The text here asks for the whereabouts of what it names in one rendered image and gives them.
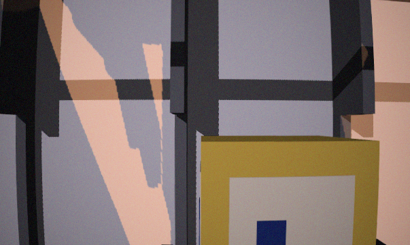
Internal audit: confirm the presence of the yellow butter carton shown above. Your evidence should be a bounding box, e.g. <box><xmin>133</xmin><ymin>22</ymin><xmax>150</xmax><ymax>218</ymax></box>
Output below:
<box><xmin>199</xmin><ymin>135</ymin><xmax>379</xmax><ymax>245</ymax></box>

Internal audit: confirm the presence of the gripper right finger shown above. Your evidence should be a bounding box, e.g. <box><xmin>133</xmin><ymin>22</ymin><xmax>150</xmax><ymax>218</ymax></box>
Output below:
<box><xmin>376</xmin><ymin>239</ymin><xmax>386</xmax><ymax>245</ymax></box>

